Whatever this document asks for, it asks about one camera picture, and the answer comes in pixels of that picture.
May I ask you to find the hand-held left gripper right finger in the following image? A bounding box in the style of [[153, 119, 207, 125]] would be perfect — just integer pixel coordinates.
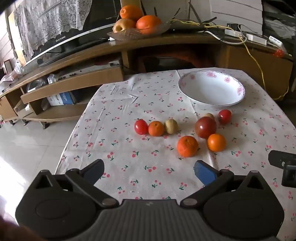
[[180, 160, 271, 208]]

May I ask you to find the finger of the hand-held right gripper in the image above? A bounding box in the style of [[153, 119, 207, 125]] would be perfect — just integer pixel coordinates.
[[268, 150, 296, 186]]

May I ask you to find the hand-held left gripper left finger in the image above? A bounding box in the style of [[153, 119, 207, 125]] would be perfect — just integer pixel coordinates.
[[29, 159, 119, 208]]

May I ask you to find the large rough mandarin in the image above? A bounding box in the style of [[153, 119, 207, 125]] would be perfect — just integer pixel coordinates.
[[177, 136, 199, 158]]

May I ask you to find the smooth round mandarin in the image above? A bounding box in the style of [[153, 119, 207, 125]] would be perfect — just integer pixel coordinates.
[[207, 134, 226, 152]]

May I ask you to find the large dark red tomato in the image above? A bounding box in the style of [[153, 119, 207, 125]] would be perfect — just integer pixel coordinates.
[[195, 116, 217, 139]]

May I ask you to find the green-brown kiwi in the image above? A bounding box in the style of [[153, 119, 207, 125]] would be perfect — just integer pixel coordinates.
[[164, 119, 179, 134]]

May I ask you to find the small red tomato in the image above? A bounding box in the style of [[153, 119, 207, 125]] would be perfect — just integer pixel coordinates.
[[134, 119, 149, 135], [218, 109, 232, 125]]

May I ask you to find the small mandarin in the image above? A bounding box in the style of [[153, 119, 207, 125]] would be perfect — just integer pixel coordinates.
[[148, 121, 164, 137]]

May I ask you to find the white floral bowl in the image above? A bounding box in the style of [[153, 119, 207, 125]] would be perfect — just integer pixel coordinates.
[[178, 71, 246, 107]]

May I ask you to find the blue and white box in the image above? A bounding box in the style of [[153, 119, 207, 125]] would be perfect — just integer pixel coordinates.
[[47, 91, 77, 107]]

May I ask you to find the cherry print tablecloth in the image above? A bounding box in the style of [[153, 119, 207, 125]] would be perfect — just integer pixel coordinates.
[[54, 67, 296, 241]]

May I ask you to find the silver media player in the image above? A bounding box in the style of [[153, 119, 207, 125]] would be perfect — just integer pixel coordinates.
[[46, 62, 123, 82]]

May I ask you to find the white remote control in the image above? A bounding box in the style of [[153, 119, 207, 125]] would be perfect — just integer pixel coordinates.
[[269, 35, 284, 48]]

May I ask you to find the white power strip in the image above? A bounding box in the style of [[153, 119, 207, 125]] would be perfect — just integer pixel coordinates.
[[224, 29, 269, 46]]

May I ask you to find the clear plastic bag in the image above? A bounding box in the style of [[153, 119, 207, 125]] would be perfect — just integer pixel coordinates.
[[264, 18, 296, 40]]

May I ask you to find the wooden television stand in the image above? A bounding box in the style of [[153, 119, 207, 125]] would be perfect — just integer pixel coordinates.
[[0, 29, 294, 129]]

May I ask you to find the black television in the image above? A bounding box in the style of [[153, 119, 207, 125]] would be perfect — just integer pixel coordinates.
[[23, 0, 122, 68]]

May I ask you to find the glass fruit tray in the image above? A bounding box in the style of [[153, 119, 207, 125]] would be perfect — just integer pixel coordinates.
[[107, 22, 170, 42]]

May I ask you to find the black router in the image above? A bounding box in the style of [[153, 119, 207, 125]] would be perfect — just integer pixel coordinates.
[[154, 3, 218, 32]]

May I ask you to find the yellow apple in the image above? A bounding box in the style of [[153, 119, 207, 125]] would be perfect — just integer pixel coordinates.
[[112, 19, 137, 33]]

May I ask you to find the large orange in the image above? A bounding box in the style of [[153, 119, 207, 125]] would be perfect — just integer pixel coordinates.
[[136, 15, 162, 35], [120, 5, 144, 22]]

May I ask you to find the white lace cloth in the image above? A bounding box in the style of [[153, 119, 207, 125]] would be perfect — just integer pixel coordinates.
[[14, 0, 86, 59]]

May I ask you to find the yellow cable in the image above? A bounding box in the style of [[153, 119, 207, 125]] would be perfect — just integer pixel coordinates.
[[169, 19, 290, 100]]

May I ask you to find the white cable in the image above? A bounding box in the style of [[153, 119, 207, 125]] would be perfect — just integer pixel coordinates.
[[203, 30, 226, 42]]

